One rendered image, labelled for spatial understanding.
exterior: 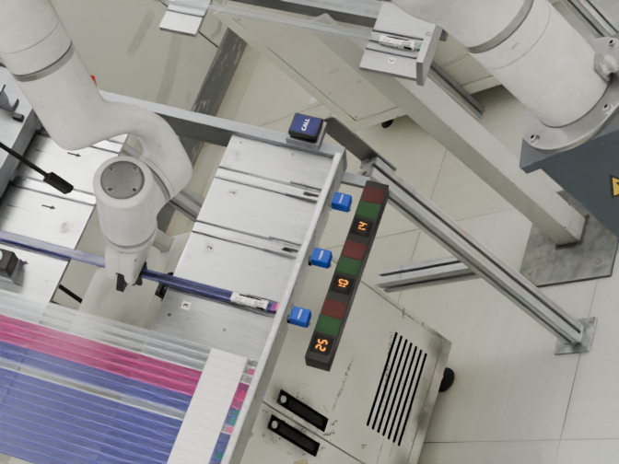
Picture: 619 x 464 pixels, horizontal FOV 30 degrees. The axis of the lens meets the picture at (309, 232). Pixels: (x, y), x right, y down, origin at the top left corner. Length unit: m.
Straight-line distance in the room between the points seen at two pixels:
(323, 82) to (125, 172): 1.64
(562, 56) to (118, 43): 2.78
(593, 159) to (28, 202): 0.96
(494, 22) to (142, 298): 1.23
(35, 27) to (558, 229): 1.38
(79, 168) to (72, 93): 0.51
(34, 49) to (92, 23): 2.64
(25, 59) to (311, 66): 1.74
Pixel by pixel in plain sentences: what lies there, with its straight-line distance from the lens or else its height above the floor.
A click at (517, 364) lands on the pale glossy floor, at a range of 2.51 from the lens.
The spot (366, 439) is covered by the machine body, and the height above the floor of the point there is 0.22.
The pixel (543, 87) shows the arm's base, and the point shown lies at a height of 0.79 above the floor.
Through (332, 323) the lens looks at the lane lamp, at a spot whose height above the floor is 0.65.
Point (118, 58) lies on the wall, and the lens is 4.16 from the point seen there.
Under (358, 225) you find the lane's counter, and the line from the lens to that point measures 1.93.
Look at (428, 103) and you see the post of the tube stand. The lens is 2.27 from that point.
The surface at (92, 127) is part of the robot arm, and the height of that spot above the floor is 1.18.
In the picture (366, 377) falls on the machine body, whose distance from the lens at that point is 2.38.
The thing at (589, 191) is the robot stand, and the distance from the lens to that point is 1.71.
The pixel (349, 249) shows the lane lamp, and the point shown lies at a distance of 1.90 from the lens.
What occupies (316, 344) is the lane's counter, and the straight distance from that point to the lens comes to 1.83.
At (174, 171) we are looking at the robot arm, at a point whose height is 1.02.
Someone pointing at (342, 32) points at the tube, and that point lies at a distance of 2.01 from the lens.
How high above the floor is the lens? 1.67
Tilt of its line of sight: 30 degrees down
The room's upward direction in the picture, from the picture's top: 54 degrees counter-clockwise
